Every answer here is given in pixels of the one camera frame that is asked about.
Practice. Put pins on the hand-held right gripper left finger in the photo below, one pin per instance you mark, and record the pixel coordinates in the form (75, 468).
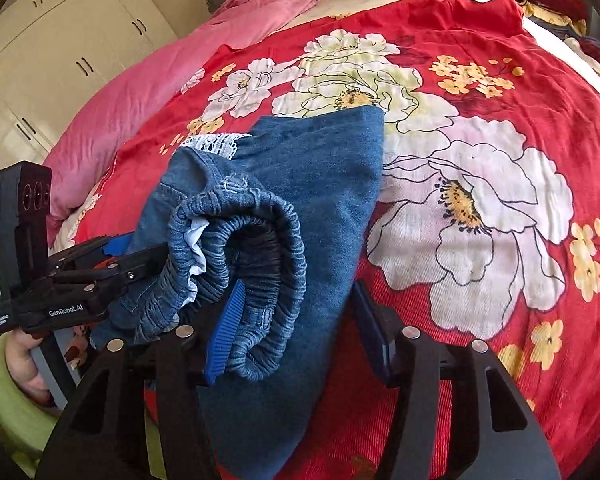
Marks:
(225, 330)

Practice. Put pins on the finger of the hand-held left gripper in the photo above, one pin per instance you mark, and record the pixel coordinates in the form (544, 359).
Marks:
(115, 247)
(140, 262)

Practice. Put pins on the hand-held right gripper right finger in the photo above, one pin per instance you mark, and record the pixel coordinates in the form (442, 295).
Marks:
(375, 330)

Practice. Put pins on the blue denim pants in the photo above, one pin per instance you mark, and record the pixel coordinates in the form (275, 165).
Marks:
(320, 200)

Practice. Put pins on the person's left forearm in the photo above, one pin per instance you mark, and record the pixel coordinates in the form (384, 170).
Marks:
(10, 420)

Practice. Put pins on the person's left hand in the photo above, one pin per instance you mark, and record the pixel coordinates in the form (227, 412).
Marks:
(25, 370)

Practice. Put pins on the pink quilt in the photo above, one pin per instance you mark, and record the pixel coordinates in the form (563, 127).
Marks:
(145, 95)

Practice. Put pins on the white wardrobe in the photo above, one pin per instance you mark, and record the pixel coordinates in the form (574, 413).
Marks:
(70, 35)

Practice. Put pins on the red floral blanket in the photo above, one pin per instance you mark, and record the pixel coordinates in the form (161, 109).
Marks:
(480, 85)

